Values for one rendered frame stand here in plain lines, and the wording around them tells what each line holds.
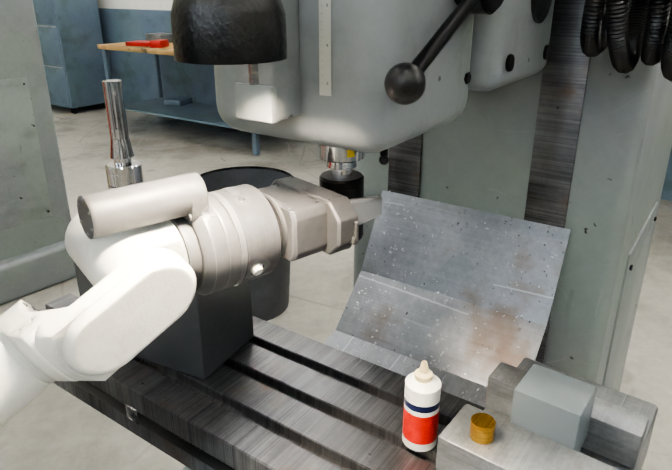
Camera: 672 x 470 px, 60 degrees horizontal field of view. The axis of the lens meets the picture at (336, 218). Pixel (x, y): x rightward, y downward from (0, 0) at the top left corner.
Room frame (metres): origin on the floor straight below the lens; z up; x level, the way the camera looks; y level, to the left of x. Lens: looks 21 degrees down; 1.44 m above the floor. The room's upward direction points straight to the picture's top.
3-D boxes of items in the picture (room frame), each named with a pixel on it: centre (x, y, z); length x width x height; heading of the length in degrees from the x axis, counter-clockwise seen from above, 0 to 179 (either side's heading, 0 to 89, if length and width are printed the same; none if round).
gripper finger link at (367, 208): (0.56, -0.03, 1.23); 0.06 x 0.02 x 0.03; 130
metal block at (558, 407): (0.45, -0.20, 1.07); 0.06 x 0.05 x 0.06; 53
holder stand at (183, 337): (0.75, 0.25, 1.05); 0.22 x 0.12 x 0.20; 64
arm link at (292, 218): (0.53, 0.06, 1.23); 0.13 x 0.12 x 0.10; 40
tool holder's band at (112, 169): (0.78, 0.29, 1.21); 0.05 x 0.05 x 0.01
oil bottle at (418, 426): (0.54, -0.10, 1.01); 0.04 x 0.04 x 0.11
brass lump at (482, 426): (0.43, -0.13, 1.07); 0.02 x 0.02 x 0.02
